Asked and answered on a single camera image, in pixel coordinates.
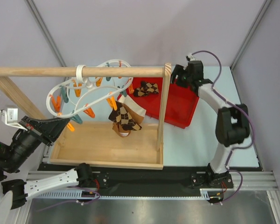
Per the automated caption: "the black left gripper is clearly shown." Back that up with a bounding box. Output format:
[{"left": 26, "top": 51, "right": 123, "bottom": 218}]
[{"left": 2, "top": 115, "right": 71, "bottom": 172}]

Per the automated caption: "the white round clip hanger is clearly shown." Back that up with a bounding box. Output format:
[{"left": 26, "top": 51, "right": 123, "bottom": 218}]
[{"left": 46, "top": 65, "right": 133, "bottom": 125}]

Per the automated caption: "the brown argyle sock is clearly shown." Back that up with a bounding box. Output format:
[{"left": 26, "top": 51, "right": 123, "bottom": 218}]
[
  {"left": 133, "top": 81, "right": 159, "bottom": 97},
  {"left": 108, "top": 101, "right": 143, "bottom": 131}
]

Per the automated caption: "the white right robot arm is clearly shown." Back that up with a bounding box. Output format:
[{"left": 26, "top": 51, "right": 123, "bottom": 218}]
[{"left": 170, "top": 60, "right": 250, "bottom": 187}]

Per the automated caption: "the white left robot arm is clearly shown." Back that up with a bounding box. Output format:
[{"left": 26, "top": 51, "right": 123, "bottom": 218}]
[{"left": 0, "top": 116, "right": 93, "bottom": 224}]

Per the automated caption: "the red plastic tray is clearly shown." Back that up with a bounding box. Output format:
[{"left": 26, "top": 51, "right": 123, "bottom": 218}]
[{"left": 128, "top": 77, "right": 199, "bottom": 129}]

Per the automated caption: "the light blue table mat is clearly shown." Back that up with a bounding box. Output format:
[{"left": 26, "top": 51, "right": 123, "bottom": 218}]
[{"left": 59, "top": 66, "right": 263, "bottom": 168}]

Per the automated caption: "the wooden rack with tray base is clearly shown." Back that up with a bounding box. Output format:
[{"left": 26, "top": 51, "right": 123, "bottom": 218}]
[{"left": 0, "top": 63, "right": 171, "bottom": 169}]

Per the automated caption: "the orange and cream sock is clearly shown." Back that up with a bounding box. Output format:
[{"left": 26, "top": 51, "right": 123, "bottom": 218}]
[{"left": 108, "top": 95, "right": 146, "bottom": 138}]

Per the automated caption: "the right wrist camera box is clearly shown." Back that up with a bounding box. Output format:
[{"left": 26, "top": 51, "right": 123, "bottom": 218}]
[{"left": 186, "top": 53, "right": 197, "bottom": 62}]

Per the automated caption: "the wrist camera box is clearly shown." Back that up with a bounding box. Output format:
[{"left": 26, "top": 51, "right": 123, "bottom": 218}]
[
  {"left": 0, "top": 107, "right": 26, "bottom": 130},
  {"left": 186, "top": 53, "right": 197, "bottom": 62}
]

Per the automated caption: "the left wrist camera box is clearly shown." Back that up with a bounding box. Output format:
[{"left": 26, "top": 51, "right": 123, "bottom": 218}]
[{"left": 0, "top": 107, "right": 26, "bottom": 130}]

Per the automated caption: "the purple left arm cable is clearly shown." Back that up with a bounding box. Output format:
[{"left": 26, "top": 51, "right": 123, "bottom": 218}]
[{"left": 0, "top": 108, "right": 101, "bottom": 212}]

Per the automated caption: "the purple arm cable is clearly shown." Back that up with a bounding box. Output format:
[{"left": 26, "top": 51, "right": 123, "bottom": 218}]
[
  {"left": 191, "top": 50, "right": 256, "bottom": 206},
  {"left": 0, "top": 108, "right": 101, "bottom": 212}
]

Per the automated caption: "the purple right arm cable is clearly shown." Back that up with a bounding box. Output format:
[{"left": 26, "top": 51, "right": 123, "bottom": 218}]
[{"left": 191, "top": 50, "right": 256, "bottom": 206}]

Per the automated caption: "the aluminium mounting rail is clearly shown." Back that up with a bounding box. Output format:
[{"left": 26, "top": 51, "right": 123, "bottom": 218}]
[{"left": 28, "top": 170, "right": 280, "bottom": 206}]

